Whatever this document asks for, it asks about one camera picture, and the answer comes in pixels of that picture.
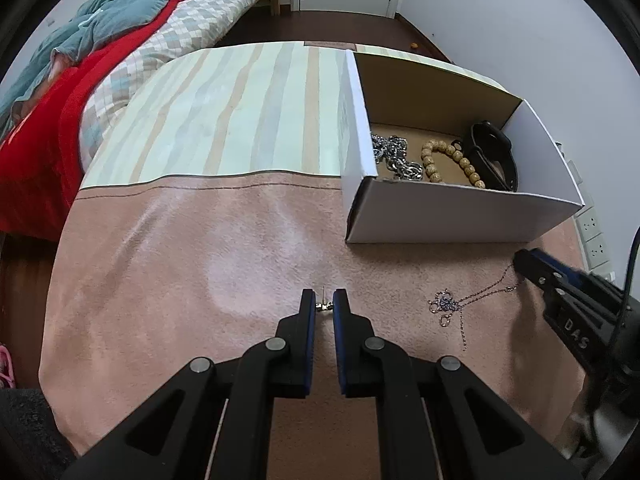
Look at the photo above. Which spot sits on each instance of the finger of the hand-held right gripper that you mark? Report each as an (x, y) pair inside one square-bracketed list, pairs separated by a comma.
[(532, 270), (555, 261)]

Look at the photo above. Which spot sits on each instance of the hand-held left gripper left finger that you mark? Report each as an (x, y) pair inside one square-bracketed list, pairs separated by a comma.
[(312, 330)]

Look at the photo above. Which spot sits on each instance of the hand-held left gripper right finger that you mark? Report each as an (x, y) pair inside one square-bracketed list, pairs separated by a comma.
[(338, 330)]

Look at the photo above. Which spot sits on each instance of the small stud earring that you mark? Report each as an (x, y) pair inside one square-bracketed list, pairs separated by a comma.
[(324, 306)]

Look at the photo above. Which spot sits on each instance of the white cardboard box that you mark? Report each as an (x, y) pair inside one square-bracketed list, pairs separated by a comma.
[(450, 215)]

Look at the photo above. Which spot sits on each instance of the black wristband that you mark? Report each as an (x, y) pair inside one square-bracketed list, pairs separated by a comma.
[(492, 140)]

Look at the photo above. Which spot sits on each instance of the pink striped tablecloth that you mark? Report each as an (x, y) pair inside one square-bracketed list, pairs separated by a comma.
[(175, 260)]

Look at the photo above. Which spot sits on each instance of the dark grey fleece clothing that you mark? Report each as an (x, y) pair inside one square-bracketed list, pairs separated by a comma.
[(25, 435)]

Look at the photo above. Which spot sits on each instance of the pink plastic item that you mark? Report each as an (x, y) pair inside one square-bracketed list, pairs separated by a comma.
[(5, 362)]

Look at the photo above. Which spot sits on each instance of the grey white checkered quilt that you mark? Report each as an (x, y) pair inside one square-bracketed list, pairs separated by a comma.
[(210, 15)]

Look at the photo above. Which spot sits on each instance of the bed with red blanket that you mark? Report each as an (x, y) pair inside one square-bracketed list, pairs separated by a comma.
[(40, 135)]

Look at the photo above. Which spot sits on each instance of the teal blanket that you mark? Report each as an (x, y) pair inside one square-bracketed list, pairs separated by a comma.
[(125, 5)]

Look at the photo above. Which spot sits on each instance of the white wall socket strip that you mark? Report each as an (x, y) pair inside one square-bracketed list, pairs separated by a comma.
[(593, 240)]

